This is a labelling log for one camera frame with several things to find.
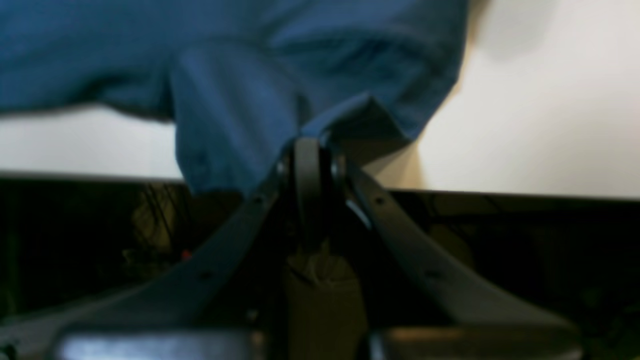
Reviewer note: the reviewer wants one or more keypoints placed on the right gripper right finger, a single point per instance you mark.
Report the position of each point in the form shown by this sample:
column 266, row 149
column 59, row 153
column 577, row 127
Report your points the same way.
column 462, row 294

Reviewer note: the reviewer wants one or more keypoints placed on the dark blue t-shirt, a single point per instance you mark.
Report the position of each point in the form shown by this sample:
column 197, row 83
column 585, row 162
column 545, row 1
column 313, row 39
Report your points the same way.
column 240, row 78

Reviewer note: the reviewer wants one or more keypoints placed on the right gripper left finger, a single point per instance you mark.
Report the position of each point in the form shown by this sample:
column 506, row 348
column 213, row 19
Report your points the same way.
column 175, row 298

